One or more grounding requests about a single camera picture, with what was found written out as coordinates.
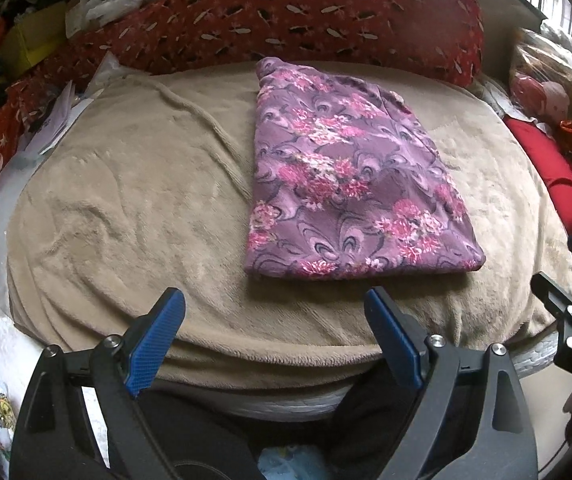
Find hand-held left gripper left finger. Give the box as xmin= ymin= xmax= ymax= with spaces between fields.
xmin=10 ymin=287 xmax=187 ymax=480

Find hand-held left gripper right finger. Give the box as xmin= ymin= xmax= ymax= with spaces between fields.
xmin=363 ymin=286 xmax=539 ymax=480

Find purple floral garment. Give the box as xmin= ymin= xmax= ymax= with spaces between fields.
xmin=246 ymin=56 xmax=487 ymax=280

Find plain red cushion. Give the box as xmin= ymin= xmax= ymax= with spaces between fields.
xmin=503 ymin=117 xmax=572 ymax=233

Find beige fleece blanket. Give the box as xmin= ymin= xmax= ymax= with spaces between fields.
xmin=6 ymin=60 xmax=572 ymax=391

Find plastic-wrapped doll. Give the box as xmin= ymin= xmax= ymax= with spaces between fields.
xmin=508 ymin=30 xmax=572 ymax=126

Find light blue cloth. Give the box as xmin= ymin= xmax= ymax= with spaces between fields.
xmin=256 ymin=447 xmax=337 ymax=480

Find white paper sheets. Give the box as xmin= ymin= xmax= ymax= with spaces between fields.
xmin=21 ymin=52 xmax=132 ymax=156

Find yellow box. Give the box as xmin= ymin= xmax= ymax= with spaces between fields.
xmin=0 ymin=2 xmax=69 ymax=68

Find red fish-print pillow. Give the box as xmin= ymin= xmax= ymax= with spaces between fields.
xmin=8 ymin=0 xmax=484 ymax=111

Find white plastic bag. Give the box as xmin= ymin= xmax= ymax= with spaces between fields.
xmin=66 ymin=0 xmax=143 ymax=36

